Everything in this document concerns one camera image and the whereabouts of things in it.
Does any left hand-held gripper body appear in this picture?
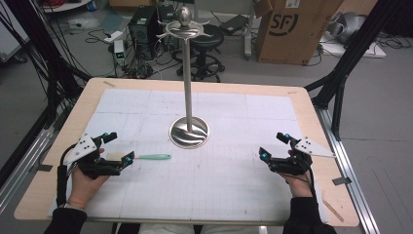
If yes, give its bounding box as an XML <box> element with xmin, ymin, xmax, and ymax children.
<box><xmin>62</xmin><ymin>132</ymin><xmax>126</xmax><ymax>180</ymax></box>

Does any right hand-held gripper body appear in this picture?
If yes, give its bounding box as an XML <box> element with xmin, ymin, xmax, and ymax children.
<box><xmin>267</xmin><ymin>136</ymin><xmax>337</xmax><ymax>177</ymax></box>

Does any green-handled brush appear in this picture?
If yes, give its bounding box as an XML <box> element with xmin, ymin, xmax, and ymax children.
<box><xmin>106</xmin><ymin>150</ymin><xmax>172</xmax><ymax>163</ymax></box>

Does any person's left hand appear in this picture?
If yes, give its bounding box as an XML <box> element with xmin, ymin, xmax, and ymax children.
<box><xmin>66</xmin><ymin>147</ymin><xmax>111</xmax><ymax>211</ymax></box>

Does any white grid mat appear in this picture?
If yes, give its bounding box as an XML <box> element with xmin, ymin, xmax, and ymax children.
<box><xmin>48</xmin><ymin>88</ymin><xmax>329</xmax><ymax>226</ymax></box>

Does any wooden stick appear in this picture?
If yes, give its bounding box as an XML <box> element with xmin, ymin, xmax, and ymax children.
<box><xmin>321</xmin><ymin>199</ymin><xmax>346</xmax><ymax>224</ymax></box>

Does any white device with green display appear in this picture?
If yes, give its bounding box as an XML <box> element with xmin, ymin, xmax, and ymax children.
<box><xmin>113</xmin><ymin>39</ymin><xmax>127</xmax><ymax>65</ymax></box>

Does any metal stand with hooks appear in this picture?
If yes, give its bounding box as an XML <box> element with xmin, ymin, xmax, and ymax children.
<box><xmin>156</xmin><ymin>5</ymin><xmax>212</xmax><ymax>150</ymax></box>

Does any white power strip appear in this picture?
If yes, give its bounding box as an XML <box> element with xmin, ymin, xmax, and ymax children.
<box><xmin>102</xmin><ymin>30</ymin><xmax>125</xmax><ymax>45</ymax></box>

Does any cardboard box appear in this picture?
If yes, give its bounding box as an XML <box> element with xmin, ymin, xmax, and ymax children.
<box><xmin>253</xmin><ymin>0</ymin><xmax>346</xmax><ymax>66</ymax></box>

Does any white table leg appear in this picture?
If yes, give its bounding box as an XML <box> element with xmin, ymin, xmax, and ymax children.
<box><xmin>244</xmin><ymin>0</ymin><xmax>257</xmax><ymax>61</ymax></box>

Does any white flat board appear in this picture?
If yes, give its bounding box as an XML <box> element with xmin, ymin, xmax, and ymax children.
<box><xmin>319</xmin><ymin>33</ymin><xmax>388</xmax><ymax>59</ymax></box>

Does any black computer tower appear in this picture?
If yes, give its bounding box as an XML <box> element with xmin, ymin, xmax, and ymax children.
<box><xmin>128</xmin><ymin>5</ymin><xmax>163</xmax><ymax>60</ymax></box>

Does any black stool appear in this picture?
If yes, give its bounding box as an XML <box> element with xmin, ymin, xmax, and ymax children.
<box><xmin>170</xmin><ymin>23</ymin><xmax>227</xmax><ymax>83</ymax></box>

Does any black flat device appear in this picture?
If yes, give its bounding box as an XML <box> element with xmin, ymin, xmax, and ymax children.
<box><xmin>219</xmin><ymin>14</ymin><xmax>248</xmax><ymax>36</ymax></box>

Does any grey bag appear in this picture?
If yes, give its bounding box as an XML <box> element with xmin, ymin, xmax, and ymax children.
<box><xmin>325</xmin><ymin>11</ymin><xmax>368</xmax><ymax>44</ymax></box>

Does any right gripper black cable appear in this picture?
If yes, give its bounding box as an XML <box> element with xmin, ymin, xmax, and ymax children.
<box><xmin>286</xmin><ymin>167</ymin><xmax>319</xmax><ymax>200</ymax></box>

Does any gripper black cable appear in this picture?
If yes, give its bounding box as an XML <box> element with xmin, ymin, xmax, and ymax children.
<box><xmin>56</xmin><ymin>142</ymin><xmax>79</xmax><ymax>209</ymax></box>
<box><xmin>286</xmin><ymin>167</ymin><xmax>319</xmax><ymax>200</ymax></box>

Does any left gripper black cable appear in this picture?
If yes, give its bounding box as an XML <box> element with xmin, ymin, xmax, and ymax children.
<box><xmin>56</xmin><ymin>142</ymin><xmax>79</xmax><ymax>209</ymax></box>

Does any aluminium rail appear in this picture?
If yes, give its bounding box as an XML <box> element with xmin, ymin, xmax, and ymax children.
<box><xmin>315</xmin><ymin>106</ymin><xmax>382</xmax><ymax>234</ymax></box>
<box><xmin>0</xmin><ymin>128</ymin><xmax>56</xmax><ymax>214</ymax></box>

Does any tangle of floor cables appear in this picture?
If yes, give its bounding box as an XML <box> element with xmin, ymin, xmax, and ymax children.
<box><xmin>85</xmin><ymin>28</ymin><xmax>183</xmax><ymax>80</ymax></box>

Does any black frame post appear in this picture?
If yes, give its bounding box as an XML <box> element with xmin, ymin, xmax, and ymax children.
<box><xmin>304</xmin><ymin>0</ymin><xmax>413</xmax><ymax>142</ymax></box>
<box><xmin>0</xmin><ymin>0</ymin><xmax>94</xmax><ymax>131</ymax></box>

